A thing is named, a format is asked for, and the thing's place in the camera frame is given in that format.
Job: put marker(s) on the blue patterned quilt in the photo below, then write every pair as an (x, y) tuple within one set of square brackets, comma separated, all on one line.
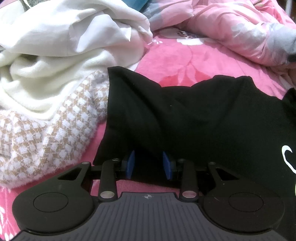
[(136, 4)]

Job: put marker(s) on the white shirt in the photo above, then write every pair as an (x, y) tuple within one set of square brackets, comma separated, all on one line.
[(68, 28)]

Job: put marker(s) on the black t-shirt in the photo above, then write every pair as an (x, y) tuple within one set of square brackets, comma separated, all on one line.
[(224, 119)]

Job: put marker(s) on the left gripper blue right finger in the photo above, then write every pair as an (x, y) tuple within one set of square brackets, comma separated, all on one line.
[(183, 173)]

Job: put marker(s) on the pink grey floral duvet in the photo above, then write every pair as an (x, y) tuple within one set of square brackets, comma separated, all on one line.
[(260, 31)]

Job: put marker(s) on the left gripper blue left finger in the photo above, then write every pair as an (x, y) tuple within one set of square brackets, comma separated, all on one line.
[(112, 171)]

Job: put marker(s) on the cream fleece garment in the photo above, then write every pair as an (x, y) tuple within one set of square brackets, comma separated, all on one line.
[(36, 86)]

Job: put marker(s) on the beige houndstooth garment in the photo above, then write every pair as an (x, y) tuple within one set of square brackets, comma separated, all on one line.
[(31, 149)]

